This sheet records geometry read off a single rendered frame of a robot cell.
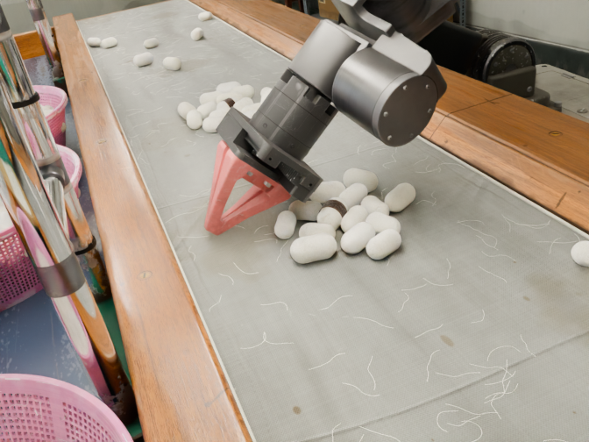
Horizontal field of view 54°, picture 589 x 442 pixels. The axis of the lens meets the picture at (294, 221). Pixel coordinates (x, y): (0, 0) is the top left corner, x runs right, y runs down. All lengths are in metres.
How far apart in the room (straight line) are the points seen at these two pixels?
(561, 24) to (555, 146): 2.49
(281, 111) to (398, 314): 0.19
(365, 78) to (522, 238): 0.18
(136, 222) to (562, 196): 0.37
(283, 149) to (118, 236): 0.16
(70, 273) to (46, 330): 0.26
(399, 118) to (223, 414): 0.24
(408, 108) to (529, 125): 0.21
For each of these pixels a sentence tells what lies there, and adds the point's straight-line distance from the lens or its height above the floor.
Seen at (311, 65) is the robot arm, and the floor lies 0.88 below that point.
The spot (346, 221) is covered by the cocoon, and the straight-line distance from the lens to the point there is 0.49.
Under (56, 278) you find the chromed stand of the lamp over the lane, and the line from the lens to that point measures 0.35.
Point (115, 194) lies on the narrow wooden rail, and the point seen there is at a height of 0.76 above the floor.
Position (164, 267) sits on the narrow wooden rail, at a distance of 0.46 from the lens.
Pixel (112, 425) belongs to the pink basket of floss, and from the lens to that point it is 0.35.
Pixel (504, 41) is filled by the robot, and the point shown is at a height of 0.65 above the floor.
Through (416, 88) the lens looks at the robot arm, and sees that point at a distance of 0.43.
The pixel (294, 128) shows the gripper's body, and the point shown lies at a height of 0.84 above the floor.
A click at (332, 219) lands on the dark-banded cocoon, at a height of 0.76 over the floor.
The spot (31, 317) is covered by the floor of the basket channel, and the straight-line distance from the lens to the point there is 0.63.
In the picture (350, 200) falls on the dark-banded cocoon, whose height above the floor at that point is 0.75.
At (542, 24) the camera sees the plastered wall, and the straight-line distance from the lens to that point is 3.13.
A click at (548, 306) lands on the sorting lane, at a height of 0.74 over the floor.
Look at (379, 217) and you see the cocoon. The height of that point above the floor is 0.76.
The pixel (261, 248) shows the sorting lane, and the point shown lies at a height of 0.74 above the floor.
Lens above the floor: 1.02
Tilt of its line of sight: 32 degrees down
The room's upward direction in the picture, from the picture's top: 10 degrees counter-clockwise
